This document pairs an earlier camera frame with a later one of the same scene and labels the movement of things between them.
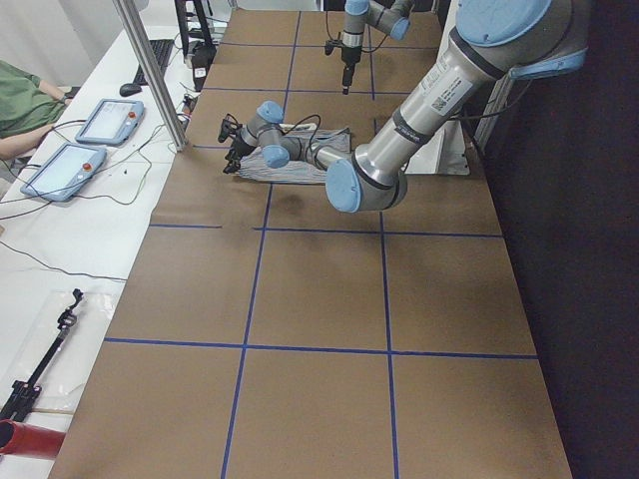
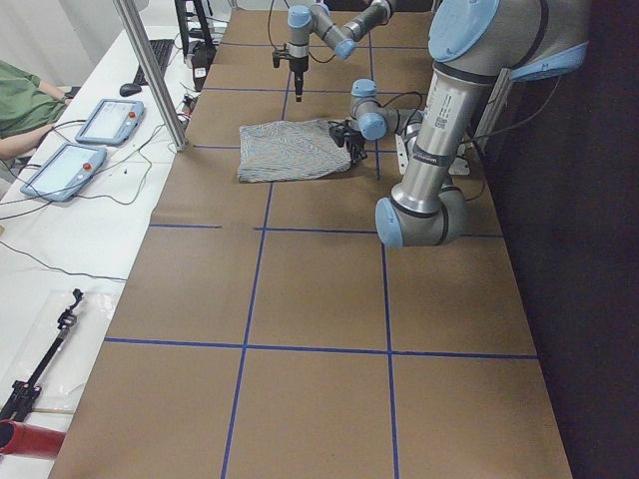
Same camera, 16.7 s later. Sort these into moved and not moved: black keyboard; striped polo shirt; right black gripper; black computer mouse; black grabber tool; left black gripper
Moved: left black gripper; right black gripper
Not moved: black computer mouse; black keyboard; black grabber tool; striped polo shirt
